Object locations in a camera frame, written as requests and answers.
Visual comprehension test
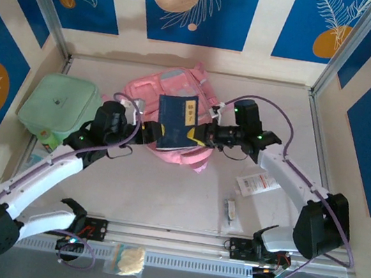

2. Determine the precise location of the clear plastic pen pouch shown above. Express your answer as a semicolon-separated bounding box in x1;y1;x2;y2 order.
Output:
219;196;243;231

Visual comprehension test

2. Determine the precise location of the dark blue book yellow label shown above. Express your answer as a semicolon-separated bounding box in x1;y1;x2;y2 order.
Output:
151;88;206;157

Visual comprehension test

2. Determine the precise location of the clear bag with white contents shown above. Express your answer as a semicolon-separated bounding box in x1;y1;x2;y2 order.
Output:
102;240;149;278

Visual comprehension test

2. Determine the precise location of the green bottle orange label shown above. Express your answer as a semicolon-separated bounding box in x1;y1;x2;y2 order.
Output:
34;125;64;155

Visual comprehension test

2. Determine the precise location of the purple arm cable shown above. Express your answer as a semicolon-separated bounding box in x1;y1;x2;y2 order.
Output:
0;73;144;278
197;91;371;278

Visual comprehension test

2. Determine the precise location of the aluminium frame rail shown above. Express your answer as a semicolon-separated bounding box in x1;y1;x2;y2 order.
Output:
0;199;358;278

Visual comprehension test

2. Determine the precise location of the grey slotted cable duct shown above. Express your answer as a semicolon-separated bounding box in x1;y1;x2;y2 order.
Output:
15;228;255;278

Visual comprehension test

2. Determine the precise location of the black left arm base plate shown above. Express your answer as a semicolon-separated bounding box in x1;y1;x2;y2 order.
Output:
77;215;110;244

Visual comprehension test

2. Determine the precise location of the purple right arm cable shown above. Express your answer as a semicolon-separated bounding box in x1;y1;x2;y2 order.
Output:
197;91;371;278

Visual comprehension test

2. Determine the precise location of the aluminium corner post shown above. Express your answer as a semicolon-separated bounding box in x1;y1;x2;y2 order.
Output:
0;0;80;61
310;0;371;105

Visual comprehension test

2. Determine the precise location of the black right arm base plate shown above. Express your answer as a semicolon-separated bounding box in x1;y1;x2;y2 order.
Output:
226;235;293;269

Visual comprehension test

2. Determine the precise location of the light blue packet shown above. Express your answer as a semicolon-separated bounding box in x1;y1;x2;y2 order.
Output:
27;152;47;169

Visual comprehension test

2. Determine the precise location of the pink student backpack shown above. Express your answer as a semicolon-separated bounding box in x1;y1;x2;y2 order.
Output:
113;52;228;175

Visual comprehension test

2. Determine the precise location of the mint green zip pouch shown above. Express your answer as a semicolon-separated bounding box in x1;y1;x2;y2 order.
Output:
13;67;107;149

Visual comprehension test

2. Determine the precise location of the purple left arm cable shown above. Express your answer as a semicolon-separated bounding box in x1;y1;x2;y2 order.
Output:
0;73;144;278

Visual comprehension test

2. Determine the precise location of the white red wipes packet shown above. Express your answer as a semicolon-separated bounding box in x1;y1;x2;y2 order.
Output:
232;167;285;203

